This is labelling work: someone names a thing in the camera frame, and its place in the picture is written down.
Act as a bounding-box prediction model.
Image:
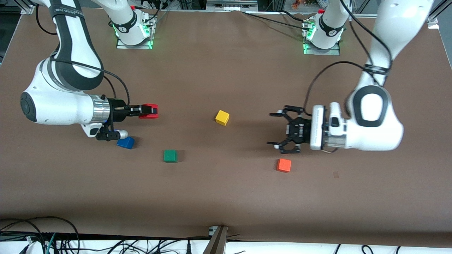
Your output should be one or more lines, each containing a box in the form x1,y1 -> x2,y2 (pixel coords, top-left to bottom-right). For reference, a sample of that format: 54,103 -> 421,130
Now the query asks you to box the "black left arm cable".
303,0 -> 393,117

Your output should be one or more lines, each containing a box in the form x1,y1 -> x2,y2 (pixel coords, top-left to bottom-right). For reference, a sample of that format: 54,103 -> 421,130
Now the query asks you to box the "brown paper table cover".
0,6 -> 452,247

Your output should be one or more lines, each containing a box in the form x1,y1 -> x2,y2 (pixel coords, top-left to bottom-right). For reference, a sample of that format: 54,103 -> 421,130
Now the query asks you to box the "yellow wooden block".
215,110 -> 230,126

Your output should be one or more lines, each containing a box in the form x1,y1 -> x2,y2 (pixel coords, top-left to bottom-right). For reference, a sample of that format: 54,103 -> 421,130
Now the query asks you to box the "green cable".
45,233 -> 57,254

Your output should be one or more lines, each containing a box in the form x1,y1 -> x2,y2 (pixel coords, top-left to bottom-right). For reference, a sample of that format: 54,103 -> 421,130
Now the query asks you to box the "red wooden block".
139,103 -> 159,120

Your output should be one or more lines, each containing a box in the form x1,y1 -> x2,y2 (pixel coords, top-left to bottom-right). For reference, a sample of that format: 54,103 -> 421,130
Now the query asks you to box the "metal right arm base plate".
116,16 -> 155,50

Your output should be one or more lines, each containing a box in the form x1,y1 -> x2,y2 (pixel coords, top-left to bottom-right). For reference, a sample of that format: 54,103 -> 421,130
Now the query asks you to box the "orange wooden block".
276,158 -> 292,173

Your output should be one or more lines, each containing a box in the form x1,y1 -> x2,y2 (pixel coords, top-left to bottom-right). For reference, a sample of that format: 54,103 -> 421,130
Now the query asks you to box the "blue wooden block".
117,136 -> 136,150

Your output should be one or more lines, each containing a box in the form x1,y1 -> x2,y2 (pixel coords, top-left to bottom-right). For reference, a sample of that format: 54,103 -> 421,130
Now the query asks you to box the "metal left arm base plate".
303,19 -> 341,56

